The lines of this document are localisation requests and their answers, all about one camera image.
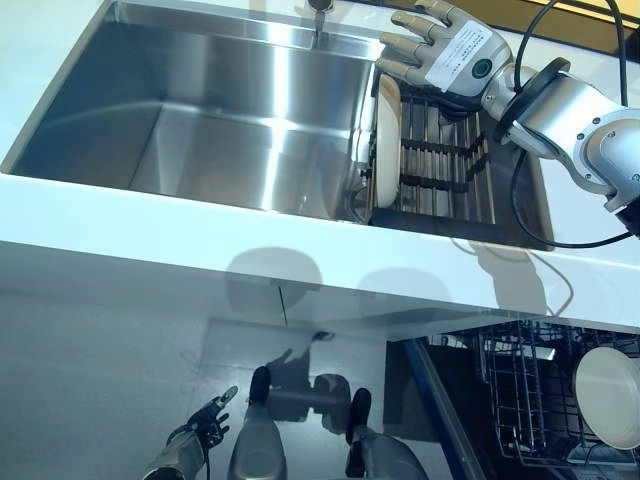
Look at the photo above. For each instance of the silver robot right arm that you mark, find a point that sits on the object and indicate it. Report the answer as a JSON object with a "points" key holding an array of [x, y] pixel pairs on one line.
{"points": [[565, 115]]}

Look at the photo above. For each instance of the silver robot left leg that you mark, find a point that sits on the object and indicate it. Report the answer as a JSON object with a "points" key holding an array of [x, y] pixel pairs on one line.
{"points": [[257, 445]]}

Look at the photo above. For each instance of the built-in dishwasher with open door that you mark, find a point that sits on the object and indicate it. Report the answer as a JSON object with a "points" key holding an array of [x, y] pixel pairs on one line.
{"points": [[440, 400]]}

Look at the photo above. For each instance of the silver robot leg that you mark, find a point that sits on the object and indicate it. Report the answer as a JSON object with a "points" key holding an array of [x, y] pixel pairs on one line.
{"points": [[385, 457], [257, 445]]}

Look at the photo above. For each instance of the black dish drying rack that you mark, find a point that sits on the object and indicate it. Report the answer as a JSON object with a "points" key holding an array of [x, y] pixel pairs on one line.
{"points": [[440, 190]]}

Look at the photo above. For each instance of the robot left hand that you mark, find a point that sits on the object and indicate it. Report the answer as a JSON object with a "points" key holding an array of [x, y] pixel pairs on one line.
{"points": [[212, 422]]}

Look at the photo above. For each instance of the black robot left foot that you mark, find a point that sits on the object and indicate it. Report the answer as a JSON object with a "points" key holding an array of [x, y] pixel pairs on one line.
{"points": [[260, 385]]}

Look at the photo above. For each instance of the stainless steel kitchen sink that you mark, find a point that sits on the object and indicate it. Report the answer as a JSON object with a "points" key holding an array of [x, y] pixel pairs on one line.
{"points": [[200, 115]]}

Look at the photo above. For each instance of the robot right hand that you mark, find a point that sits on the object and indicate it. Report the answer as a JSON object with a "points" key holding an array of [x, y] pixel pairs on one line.
{"points": [[455, 55]]}

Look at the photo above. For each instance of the chrome pull-down faucet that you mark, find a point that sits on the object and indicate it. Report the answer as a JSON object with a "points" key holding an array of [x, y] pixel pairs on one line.
{"points": [[320, 10]]}

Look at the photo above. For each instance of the black robot right foot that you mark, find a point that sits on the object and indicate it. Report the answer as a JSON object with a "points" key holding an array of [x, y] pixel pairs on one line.
{"points": [[361, 410]]}

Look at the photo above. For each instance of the cream round plate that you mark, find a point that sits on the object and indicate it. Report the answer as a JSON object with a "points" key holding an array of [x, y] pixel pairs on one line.
{"points": [[389, 145], [607, 395]]}

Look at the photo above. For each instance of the black robot foot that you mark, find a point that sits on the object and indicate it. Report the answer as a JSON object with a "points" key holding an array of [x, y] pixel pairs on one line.
{"points": [[260, 385], [361, 410]]}

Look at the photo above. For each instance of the silver robot right leg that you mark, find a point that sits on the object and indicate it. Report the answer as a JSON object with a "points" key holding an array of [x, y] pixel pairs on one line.
{"points": [[385, 457]]}

